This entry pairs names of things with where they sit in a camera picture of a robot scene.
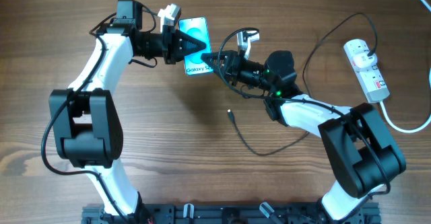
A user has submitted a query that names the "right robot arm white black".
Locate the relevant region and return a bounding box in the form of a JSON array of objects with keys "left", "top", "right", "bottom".
[{"left": 201, "top": 50, "right": 407, "bottom": 223}]

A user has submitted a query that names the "white USB charger plug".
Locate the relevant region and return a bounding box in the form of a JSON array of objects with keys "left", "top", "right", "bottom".
[{"left": 351, "top": 52, "right": 378, "bottom": 72}]

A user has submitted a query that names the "black USB charging cable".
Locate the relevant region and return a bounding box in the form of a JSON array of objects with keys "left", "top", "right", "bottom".
[{"left": 227, "top": 12, "right": 378, "bottom": 157}]

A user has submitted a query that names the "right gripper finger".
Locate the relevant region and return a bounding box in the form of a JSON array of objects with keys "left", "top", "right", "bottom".
[
  {"left": 205, "top": 61, "right": 232, "bottom": 82},
  {"left": 201, "top": 50, "right": 237, "bottom": 69}
]

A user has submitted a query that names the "white power strip cord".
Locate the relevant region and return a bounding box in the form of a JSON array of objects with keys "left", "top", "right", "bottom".
[{"left": 379, "top": 67, "right": 431, "bottom": 134}]

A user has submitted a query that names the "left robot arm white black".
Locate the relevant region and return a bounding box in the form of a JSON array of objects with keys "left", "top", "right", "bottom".
[{"left": 41, "top": 0, "right": 206, "bottom": 223}]

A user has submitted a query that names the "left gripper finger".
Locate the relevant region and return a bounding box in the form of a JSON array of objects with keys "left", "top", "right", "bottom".
[
  {"left": 185, "top": 49, "right": 206, "bottom": 63},
  {"left": 174, "top": 29, "right": 206, "bottom": 51}
]

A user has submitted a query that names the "blue Galaxy smartphone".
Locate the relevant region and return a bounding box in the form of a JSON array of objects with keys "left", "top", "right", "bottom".
[{"left": 179, "top": 17, "right": 213, "bottom": 76}]

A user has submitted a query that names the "white power strip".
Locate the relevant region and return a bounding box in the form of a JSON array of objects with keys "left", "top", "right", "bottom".
[{"left": 343, "top": 39, "right": 390, "bottom": 103}]

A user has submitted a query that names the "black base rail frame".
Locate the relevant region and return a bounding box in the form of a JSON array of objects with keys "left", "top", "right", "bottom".
[{"left": 81, "top": 202, "right": 382, "bottom": 224}]

